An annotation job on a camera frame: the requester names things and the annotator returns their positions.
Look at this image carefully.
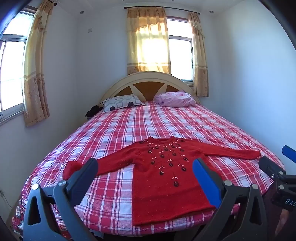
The grey patterned pillow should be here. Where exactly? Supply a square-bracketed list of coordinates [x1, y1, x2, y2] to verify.
[100, 94, 146, 113]

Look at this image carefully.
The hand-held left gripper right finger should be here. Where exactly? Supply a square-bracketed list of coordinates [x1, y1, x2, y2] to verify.
[192, 158, 271, 241]

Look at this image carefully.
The beige side window curtain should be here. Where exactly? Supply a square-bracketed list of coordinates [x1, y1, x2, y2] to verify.
[23, 0, 54, 127]

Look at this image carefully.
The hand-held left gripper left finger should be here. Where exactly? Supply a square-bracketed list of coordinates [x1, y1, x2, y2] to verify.
[23, 158, 99, 241]

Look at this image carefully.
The wide beige curtain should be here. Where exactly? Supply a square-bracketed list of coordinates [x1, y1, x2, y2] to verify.
[126, 8, 172, 76]

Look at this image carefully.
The pink pillow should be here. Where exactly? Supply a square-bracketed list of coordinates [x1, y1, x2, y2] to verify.
[154, 92, 197, 107]

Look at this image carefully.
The window behind headboard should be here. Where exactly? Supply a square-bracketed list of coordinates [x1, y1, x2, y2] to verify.
[166, 18, 195, 87]

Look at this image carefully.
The side window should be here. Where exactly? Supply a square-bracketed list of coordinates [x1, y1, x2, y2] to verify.
[0, 11, 35, 121]

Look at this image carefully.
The red knitted sweater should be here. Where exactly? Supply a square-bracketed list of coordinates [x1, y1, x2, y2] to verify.
[63, 136, 262, 227]

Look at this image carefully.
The red plaid bed sheet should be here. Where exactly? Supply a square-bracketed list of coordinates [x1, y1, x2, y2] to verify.
[13, 101, 286, 239]

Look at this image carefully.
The black curtain rod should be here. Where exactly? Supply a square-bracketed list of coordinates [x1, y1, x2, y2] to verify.
[124, 6, 200, 14]

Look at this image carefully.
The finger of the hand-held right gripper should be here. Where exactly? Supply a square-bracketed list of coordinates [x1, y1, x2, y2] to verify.
[282, 145, 296, 163]
[258, 156, 287, 179]

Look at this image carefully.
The cream wooden headboard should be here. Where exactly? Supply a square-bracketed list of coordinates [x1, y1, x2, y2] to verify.
[99, 71, 201, 107]

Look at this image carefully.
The dark cloth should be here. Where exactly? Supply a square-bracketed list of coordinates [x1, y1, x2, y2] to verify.
[85, 105, 103, 118]

